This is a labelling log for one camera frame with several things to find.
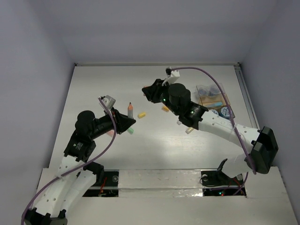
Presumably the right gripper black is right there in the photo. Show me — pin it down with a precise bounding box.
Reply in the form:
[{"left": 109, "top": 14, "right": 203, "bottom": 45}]
[{"left": 142, "top": 78, "right": 180, "bottom": 116}]

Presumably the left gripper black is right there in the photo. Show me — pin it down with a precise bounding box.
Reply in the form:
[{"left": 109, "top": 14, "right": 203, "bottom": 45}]
[{"left": 90, "top": 106, "right": 135, "bottom": 138}]

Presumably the green marker cap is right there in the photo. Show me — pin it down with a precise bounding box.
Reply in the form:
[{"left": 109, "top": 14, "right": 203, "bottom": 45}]
[{"left": 127, "top": 127, "right": 134, "bottom": 135}]

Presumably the red-orange highlighter marker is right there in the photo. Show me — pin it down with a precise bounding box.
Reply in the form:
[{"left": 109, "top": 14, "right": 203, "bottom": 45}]
[{"left": 127, "top": 102, "right": 134, "bottom": 119}]

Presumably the clear jar purple lid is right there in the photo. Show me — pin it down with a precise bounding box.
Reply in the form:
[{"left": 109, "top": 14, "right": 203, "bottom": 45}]
[{"left": 199, "top": 84, "right": 221, "bottom": 97}]

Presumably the blue highlighter marker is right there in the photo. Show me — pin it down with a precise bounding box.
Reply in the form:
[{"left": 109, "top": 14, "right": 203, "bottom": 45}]
[{"left": 206, "top": 102, "right": 223, "bottom": 108}]

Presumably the blue patterned tape roll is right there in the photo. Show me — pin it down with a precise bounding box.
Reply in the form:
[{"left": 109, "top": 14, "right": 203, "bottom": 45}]
[{"left": 219, "top": 106, "right": 234, "bottom": 119}]

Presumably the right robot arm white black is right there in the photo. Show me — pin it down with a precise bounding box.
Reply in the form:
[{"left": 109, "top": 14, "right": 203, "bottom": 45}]
[{"left": 142, "top": 79, "right": 278, "bottom": 184}]

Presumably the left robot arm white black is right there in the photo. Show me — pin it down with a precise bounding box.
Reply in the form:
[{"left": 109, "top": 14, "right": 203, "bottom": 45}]
[{"left": 22, "top": 109, "right": 136, "bottom": 225}]

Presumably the pink highlighter marker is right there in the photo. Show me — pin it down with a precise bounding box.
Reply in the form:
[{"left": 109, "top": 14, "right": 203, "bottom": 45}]
[{"left": 106, "top": 130, "right": 114, "bottom": 136}]

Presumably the yellow marker cap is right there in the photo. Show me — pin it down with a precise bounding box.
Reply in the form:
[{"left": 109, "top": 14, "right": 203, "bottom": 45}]
[{"left": 138, "top": 112, "right": 146, "bottom": 119}]

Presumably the light orange marker cap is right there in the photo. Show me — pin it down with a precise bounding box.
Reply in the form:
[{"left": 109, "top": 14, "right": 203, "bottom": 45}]
[{"left": 162, "top": 106, "right": 169, "bottom": 112}]

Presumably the yellow highlighter marker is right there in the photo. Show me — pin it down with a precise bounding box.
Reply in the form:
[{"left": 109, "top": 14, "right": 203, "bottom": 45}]
[{"left": 185, "top": 127, "right": 194, "bottom": 134}]

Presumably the three-compartment desk organizer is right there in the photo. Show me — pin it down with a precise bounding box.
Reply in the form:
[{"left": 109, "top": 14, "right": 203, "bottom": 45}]
[{"left": 195, "top": 83, "right": 230, "bottom": 116}]

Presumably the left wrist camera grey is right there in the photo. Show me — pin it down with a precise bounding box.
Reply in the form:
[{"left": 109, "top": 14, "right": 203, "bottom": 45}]
[{"left": 101, "top": 95, "right": 116, "bottom": 110}]

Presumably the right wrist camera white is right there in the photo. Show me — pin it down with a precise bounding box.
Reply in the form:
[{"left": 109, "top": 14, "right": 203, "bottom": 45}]
[{"left": 163, "top": 67, "right": 180, "bottom": 86}]

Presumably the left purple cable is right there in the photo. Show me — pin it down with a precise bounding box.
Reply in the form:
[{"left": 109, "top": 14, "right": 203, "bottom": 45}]
[{"left": 21, "top": 97, "right": 118, "bottom": 225}]

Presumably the purple cable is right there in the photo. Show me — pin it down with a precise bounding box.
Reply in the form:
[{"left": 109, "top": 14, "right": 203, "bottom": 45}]
[
  {"left": 166, "top": 67, "right": 257, "bottom": 196},
  {"left": 21, "top": 97, "right": 118, "bottom": 225}
]

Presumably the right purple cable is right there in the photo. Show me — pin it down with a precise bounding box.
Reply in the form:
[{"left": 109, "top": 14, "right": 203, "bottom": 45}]
[{"left": 166, "top": 67, "right": 257, "bottom": 196}]

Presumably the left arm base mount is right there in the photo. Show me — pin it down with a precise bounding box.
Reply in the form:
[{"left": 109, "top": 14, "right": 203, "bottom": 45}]
[{"left": 83, "top": 170, "right": 119, "bottom": 197}]

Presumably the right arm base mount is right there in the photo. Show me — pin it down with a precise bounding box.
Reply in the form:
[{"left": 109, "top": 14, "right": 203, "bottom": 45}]
[{"left": 199, "top": 159, "right": 247, "bottom": 197}]

